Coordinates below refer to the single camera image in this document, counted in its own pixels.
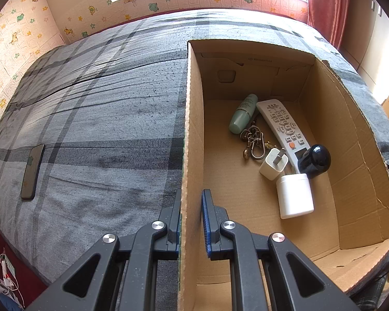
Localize red curtain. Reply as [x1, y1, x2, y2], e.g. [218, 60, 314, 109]
[308, 0, 350, 48]

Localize metal keychain with strap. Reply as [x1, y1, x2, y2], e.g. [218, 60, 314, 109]
[240, 121, 277, 161]

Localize teal cosmetic tube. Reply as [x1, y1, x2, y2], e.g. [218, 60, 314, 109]
[228, 93, 258, 135]

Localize black round-top bottle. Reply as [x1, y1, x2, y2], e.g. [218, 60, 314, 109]
[298, 144, 331, 179]

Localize grey plaid bed blanket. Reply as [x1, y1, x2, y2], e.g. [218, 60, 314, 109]
[0, 9, 389, 310]

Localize white cable on floor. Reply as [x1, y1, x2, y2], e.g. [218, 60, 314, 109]
[0, 248, 25, 310]

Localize brown cardboard box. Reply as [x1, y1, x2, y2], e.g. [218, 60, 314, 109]
[178, 39, 389, 310]

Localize white remote control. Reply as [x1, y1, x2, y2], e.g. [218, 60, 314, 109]
[256, 99, 310, 173]

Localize small white plug adapter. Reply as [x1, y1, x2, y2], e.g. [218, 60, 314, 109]
[259, 148, 289, 180]

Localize large white charger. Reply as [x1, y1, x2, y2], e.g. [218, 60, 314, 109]
[276, 173, 314, 220]

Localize beige wardrobe cabinet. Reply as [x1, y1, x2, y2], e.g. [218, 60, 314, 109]
[339, 0, 389, 118]

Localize black smartphone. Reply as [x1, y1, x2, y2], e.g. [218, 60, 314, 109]
[20, 144, 45, 200]

